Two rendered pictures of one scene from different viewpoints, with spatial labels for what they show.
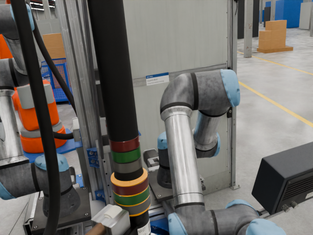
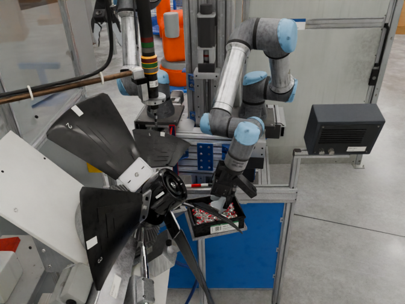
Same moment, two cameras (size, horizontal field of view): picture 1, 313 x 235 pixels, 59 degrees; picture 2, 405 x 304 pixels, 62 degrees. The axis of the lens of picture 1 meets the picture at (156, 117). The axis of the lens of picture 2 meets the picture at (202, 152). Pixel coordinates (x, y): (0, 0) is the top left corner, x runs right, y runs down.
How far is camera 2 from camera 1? 0.66 m
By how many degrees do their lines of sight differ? 24
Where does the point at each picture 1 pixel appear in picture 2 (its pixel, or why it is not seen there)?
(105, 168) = (197, 91)
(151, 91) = not seen: hidden behind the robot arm
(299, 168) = (337, 118)
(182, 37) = not seen: outside the picture
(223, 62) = (380, 15)
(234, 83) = (285, 31)
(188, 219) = (213, 116)
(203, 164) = not seen: hidden behind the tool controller
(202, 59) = (352, 9)
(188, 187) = (221, 98)
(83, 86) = (192, 18)
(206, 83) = (264, 28)
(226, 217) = (236, 122)
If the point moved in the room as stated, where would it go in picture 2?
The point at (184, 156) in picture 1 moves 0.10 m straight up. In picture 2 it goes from (227, 78) to (227, 50)
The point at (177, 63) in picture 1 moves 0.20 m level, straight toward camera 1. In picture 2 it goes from (318, 9) to (313, 14)
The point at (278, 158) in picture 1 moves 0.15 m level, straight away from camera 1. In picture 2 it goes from (326, 107) to (345, 97)
